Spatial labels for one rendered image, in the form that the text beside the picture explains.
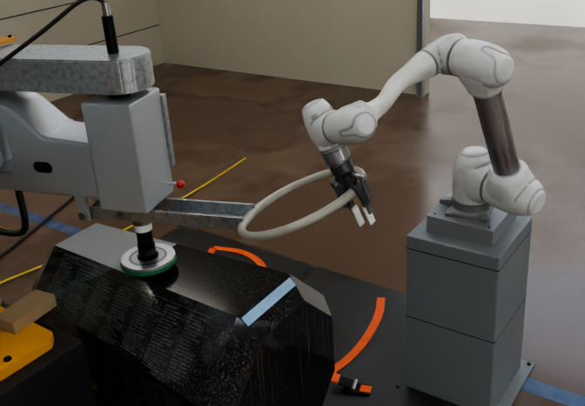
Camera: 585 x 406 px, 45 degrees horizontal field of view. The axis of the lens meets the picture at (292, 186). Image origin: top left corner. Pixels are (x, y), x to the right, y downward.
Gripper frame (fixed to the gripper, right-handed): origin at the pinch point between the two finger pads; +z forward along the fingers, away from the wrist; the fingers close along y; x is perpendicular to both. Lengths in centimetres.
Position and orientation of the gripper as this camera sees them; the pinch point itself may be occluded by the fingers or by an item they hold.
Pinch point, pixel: (363, 215)
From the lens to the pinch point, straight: 236.3
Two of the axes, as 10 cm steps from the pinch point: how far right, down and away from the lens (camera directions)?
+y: -7.3, 1.6, 6.6
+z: 4.2, 8.7, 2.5
